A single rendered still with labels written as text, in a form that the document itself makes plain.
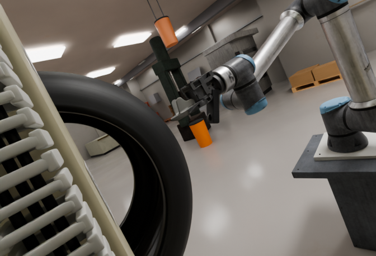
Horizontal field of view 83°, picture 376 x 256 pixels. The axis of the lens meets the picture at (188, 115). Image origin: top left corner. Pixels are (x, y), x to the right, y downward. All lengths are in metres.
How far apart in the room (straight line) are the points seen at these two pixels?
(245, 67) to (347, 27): 0.52
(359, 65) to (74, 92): 1.10
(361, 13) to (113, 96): 8.69
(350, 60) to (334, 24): 0.17
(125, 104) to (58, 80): 0.12
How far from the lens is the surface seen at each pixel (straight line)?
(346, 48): 1.17
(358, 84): 1.22
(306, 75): 6.36
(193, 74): 11.63
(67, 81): 0.44
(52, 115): 0.21
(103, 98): 0.43
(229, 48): 7.14
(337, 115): 1.36
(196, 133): 4.61
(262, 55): 1.02
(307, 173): 1.38
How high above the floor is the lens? 1.28
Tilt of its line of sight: 6 degrees down
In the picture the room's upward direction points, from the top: 25 degrees counter-clockwise
